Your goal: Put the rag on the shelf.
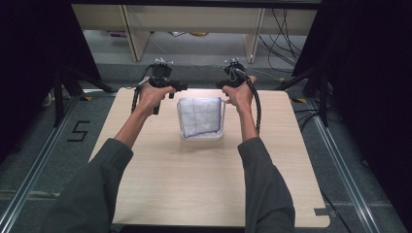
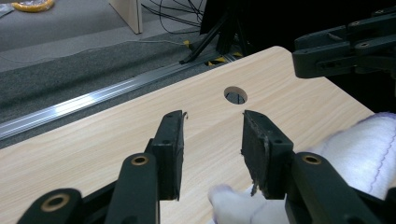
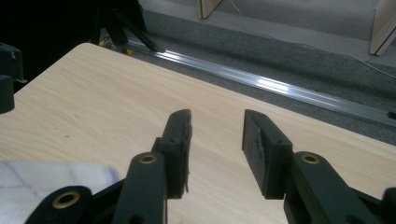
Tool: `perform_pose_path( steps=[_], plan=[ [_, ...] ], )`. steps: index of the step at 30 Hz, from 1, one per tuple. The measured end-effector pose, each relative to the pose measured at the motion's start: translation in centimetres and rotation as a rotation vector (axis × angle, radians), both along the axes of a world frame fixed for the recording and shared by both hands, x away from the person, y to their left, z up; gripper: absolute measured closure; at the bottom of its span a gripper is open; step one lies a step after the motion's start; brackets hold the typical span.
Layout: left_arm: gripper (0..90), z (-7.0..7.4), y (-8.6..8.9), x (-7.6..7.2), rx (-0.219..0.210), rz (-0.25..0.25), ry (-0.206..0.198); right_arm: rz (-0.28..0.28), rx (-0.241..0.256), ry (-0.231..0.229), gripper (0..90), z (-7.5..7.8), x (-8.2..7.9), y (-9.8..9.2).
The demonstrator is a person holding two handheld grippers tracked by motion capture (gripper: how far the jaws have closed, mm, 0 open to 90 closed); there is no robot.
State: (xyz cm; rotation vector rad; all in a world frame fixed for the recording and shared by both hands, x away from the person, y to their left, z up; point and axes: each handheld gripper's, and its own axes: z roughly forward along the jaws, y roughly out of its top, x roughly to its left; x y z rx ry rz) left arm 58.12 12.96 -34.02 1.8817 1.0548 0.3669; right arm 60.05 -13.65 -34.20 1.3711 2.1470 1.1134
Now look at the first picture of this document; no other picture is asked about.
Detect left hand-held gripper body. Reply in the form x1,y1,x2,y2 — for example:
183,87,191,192
147,57,175,116

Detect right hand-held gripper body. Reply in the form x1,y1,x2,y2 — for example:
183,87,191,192
223,57,250,88

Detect white cloth with purple trim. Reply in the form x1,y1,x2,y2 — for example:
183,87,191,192
177,96,223,140

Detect white rack with handle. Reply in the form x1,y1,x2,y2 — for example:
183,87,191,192
176,97,227,143

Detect person's right hand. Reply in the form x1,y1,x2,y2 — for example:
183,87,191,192
221,75,258,115

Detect person's left hand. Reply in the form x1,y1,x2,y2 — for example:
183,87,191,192
137,83,177,117

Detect beige wooden desk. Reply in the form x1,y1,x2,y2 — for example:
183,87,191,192
71,3,319,64

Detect black metal stand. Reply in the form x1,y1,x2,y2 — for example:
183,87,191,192
275,63,332,128
51,63,116,128

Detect black curtain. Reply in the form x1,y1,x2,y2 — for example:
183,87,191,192
291,0,412,224
0,0,102,163

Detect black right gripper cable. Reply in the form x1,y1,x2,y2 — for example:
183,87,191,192
238,71,262,136

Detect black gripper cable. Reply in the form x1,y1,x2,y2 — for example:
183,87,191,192
130,63,155,115
238,71,262,136

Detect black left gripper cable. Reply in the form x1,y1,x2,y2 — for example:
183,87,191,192
130,63,155,115

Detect bundle of black cables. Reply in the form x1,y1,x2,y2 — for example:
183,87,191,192
257,8,309,73

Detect aluminium floor rail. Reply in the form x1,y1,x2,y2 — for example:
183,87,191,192
305,96,382,233
0,94,84,233

